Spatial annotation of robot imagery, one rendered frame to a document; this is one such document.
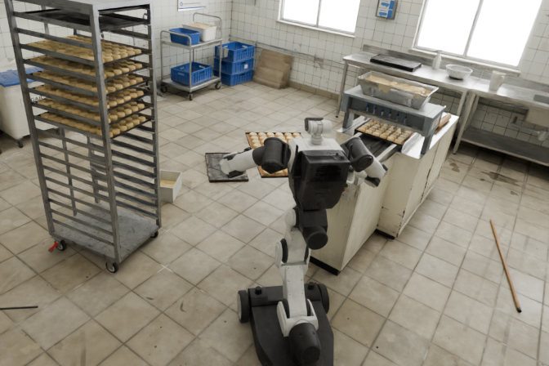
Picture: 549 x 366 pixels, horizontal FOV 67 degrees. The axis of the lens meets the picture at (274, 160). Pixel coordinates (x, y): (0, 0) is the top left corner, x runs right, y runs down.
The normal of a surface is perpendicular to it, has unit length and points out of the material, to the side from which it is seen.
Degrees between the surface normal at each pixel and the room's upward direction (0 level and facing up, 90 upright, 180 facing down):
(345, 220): 90
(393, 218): 90
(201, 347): 0
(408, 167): 90
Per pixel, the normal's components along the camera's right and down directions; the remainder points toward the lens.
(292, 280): 0.22, -0.25
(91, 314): 0.10, -0.88
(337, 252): -0.57, 0.33
